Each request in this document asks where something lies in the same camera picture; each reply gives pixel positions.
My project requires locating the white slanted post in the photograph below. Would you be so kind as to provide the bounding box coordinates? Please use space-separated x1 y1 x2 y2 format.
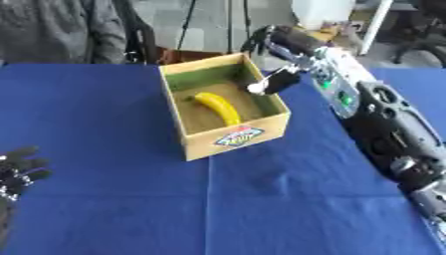
356 0 397 56

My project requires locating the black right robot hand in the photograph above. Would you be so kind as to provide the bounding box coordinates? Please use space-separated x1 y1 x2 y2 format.
238 24 328 97

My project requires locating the white cabinet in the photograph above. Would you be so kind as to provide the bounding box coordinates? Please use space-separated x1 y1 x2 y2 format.
289 0 357 32

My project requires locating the black office chair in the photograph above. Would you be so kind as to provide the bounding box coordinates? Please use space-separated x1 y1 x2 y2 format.
391 0 446 69

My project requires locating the yellow toy banana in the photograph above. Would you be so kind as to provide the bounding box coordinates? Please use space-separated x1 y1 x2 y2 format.
186 92 244 128

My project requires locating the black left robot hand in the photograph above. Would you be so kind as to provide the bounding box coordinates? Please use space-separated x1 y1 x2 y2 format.
0 144 55 203

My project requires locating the person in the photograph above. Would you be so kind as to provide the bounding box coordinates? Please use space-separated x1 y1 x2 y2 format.
0 0 160 66

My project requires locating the brown wooden furniture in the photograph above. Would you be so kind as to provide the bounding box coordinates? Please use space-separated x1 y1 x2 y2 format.
154 47 230 66

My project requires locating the black tripod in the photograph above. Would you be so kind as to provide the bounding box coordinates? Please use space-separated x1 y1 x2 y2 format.
174 0 255 54

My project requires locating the tan cardboard box green inside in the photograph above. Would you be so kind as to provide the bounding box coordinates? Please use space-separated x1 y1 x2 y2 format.
156 52 293 162

